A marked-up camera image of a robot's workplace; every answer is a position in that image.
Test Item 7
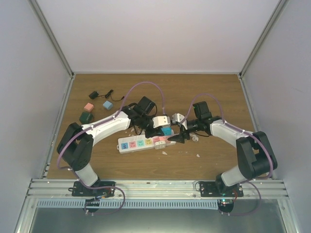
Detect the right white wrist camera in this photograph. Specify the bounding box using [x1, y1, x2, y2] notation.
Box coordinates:
[172, 113, 188, 129]

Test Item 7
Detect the white power strip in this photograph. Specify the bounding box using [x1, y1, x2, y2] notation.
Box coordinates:
[117, 134, 176, 154]

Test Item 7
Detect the white grey plug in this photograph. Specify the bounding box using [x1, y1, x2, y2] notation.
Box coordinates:
[154, 141, 166, 150]

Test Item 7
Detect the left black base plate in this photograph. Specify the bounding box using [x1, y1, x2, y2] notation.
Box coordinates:
[68, 181, 116, 198]

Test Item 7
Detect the light blue usb charger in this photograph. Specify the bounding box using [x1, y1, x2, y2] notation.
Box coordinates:
[103, 101, 113, 110]

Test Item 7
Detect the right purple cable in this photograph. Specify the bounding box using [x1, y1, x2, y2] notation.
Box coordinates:
[182, 93, 273, 216]

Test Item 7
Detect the large pink adapter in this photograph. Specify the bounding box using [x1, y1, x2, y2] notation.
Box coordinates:
[153, 136, 170, 143]

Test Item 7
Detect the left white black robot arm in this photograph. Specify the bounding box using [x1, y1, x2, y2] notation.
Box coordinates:
[57, 97, 170, 196]

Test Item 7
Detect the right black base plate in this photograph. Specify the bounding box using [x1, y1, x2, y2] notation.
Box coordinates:
[194, 181, 243, 198]

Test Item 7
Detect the dark green square adapter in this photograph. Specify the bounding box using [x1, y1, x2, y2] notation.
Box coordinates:
[79, 112, 94, 124]

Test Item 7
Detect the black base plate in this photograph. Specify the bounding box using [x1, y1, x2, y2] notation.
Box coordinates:
[68, 181, 116, 198]
[194, 181, 243, 198]

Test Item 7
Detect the small pink plug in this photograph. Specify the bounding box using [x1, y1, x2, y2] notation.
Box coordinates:
[84, 103, 94, 112]

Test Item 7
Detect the black plug with cable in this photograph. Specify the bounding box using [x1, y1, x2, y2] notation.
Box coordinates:
[88, 89, 125, 102]

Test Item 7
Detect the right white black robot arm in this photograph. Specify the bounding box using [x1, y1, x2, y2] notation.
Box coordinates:
[169, 101, 277, 197]

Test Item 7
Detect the cyan square adapter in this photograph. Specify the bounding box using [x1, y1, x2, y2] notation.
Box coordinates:
[161, 127, 172, 136]

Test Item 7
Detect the grey slotted cable duct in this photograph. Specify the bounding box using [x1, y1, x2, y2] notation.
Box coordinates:
[37, 199, 218, 210]

